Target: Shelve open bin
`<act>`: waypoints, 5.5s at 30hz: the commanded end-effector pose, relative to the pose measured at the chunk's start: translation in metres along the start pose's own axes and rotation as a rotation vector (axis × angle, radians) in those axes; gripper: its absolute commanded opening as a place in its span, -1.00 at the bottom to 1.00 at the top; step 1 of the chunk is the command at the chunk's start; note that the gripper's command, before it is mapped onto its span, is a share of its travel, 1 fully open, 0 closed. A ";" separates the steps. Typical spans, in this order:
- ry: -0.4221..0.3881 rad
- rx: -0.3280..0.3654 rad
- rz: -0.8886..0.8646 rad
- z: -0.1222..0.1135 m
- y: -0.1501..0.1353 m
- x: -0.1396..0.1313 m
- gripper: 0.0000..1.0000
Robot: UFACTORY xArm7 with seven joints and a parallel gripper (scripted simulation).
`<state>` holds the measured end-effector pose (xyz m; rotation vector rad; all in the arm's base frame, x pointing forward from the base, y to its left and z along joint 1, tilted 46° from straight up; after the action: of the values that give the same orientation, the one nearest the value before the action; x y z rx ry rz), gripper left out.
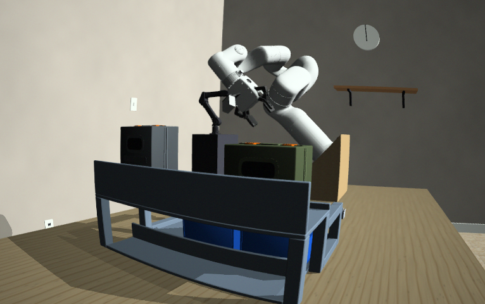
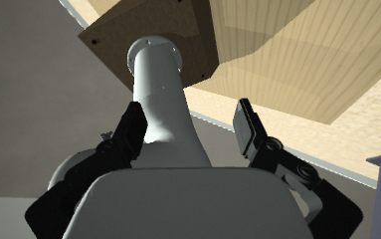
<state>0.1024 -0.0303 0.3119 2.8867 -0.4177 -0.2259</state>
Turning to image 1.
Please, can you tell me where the blue open bin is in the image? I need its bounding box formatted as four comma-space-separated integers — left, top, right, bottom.
182, 219, 240, 250
240, 231, 313, 263

